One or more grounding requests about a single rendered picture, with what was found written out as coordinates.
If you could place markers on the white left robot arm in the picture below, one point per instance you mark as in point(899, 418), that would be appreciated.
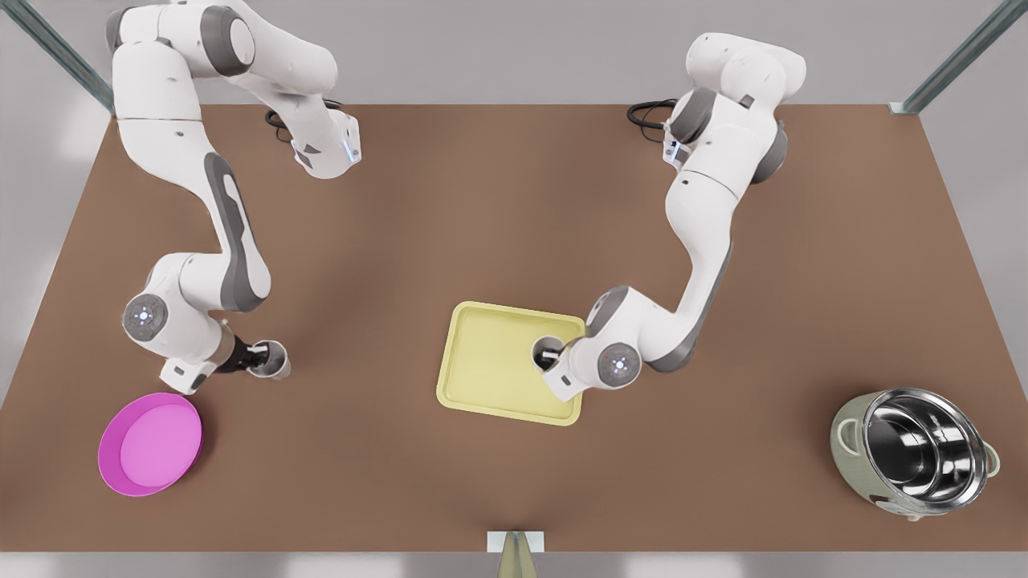
point(707, 217)

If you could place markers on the silver frame post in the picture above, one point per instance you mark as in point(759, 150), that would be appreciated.
point(956, 60)
point(515, 554)
point(68, 60)

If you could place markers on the white IKEA cup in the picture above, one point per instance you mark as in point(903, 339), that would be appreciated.
point(275, 361)
point(540, 343)

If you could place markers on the yellow rectangular tray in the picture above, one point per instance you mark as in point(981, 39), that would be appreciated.
point(490, 361)

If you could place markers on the green pot with steel inside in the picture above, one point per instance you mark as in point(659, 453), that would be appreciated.
point(915, 449)

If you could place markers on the pink round bowl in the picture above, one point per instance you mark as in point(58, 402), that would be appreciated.
point(152, 445)

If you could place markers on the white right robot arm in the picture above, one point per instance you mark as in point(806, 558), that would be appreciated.
point(161, 144)

